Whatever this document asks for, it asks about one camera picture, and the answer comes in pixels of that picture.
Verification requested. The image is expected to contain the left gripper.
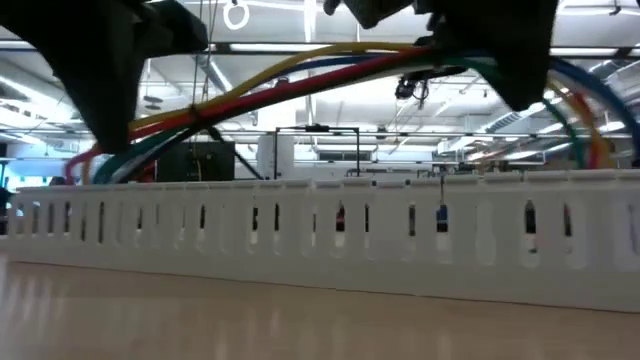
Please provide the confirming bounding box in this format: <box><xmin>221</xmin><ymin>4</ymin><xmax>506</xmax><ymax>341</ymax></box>
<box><xmin>0</xmin><ymin>0</ymin><xmax>209</xmax><ymax>155</ymax></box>

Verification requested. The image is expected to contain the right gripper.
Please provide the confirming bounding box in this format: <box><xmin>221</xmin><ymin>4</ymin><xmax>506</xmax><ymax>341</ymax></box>
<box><xmin>342</xmin><ymin>0</ymin><xmax>559</xmax><ymax>112</ymax></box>

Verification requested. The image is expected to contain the black wire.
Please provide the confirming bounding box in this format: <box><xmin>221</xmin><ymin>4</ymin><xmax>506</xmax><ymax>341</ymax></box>
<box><xmin>119</xmin><ymin>127</ymin><xmax>211</xmax><ymax>184</ymax></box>

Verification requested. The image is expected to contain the multicoloured wire bundle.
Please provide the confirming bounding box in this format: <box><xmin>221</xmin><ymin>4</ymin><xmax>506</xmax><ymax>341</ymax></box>
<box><xmin>79</xmin><ymin>41</ymin><xmax>611</xmax><ymax>186</ymax></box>

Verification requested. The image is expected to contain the white slotted cable duct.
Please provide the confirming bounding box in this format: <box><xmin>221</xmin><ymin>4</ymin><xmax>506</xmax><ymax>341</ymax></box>
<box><xmin>0</xmin><ymin>168</ymin><xmax>640</xmax><ymax>315</ymax></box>

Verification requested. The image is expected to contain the black monitor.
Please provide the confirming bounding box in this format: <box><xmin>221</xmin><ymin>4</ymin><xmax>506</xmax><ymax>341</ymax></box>
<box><xmin>155</xmin><ymin>140</ymin><xmax>237</xmax><ymax>182</ymax></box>

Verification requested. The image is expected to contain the black overhead light bar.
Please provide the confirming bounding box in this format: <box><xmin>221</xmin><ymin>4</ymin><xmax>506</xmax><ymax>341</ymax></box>
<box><xmin>207</xmin><ymin>41</ymin><xmax>640</xmax><ymax>58</ymax></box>

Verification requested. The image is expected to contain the black overhead camera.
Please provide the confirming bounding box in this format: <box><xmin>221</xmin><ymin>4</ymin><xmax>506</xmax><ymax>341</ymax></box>
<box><xmin>394</xmin><ymin>69</ymin><xmax>431</xmax><ymax>101</ymax></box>

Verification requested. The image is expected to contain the black hanging cable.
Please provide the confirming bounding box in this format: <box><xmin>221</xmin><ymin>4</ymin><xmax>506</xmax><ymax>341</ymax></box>
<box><xmin>189</xmin><ymin>0</ymin><xmax>205</xmax><ymax>109</ymax></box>
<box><xmin>202</xmin><ymin>0</ymin><xmax>220</xmax><ymax>109</ymax></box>

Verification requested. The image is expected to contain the white hanging ring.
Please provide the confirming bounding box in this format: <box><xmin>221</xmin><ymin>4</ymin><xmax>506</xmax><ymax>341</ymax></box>
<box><xmin>222</xmin><ymin>0</ymin><xmax>251</xmax><ymax>31</ymax></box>

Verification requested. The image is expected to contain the black station frame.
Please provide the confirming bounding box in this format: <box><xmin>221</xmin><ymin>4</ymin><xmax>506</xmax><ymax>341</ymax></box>
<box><xmin>272</xmin><ymin>124</ymin><xmax>362</xmax><ymax>180</ymax></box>

